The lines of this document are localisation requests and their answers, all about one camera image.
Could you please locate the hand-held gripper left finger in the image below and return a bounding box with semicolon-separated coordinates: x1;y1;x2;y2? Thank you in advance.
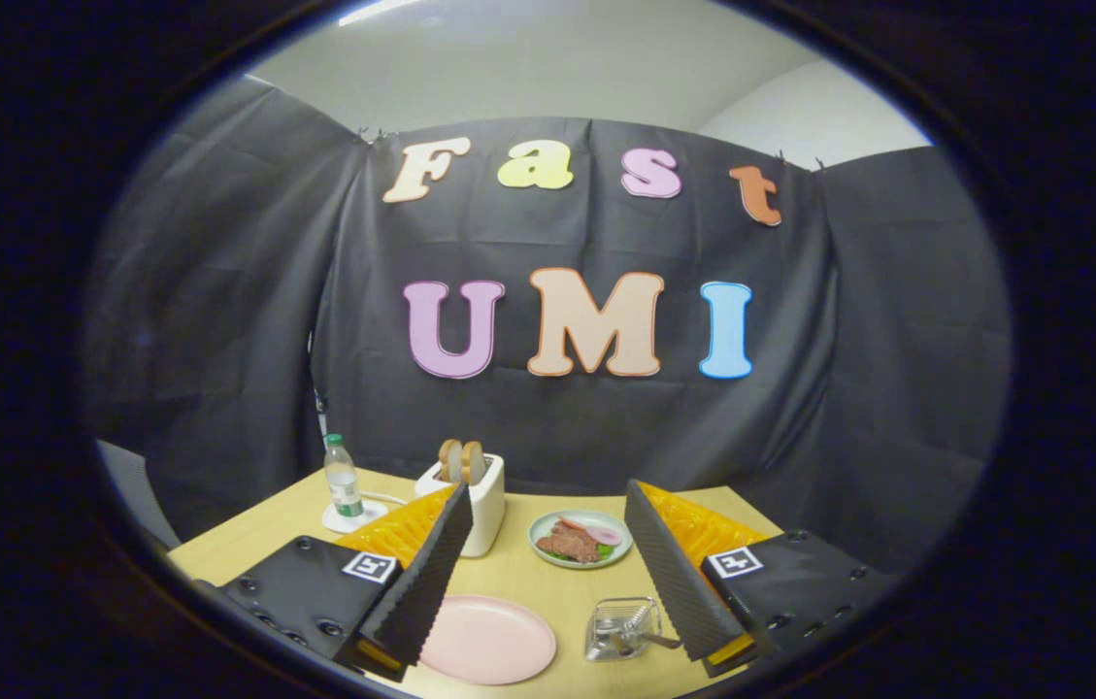
217;483;474;683

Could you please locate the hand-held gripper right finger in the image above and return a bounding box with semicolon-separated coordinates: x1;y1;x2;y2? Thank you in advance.
623;479;898;679

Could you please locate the wooden-handled metal fork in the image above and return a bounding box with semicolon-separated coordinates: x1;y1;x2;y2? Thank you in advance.
611;631;682;653

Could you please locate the pink plate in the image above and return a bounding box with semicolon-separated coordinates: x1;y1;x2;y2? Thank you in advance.
419;595;558;686

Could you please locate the white toaster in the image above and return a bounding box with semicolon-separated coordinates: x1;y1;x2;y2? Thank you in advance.
414;452;507;558

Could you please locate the white square coaster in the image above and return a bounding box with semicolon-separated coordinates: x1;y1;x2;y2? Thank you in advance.
322;498;389;534

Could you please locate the brown steak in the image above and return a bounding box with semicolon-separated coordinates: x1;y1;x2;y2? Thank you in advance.
536;521;602;564

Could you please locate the pale green plate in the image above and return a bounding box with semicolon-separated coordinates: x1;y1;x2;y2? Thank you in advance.
528;510;633;569

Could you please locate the clear plastic water bottle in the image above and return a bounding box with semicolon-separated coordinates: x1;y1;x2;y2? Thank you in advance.
323;433;365;518

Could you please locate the black backdrop cloth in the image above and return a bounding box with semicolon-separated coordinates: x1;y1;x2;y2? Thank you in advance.
82;73;1010;574

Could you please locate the grey mesh chair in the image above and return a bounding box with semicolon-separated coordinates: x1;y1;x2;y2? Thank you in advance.
96;440;182;552

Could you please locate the metal wire cutlery basket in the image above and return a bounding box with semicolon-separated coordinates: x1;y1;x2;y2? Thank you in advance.
584;596;662;663

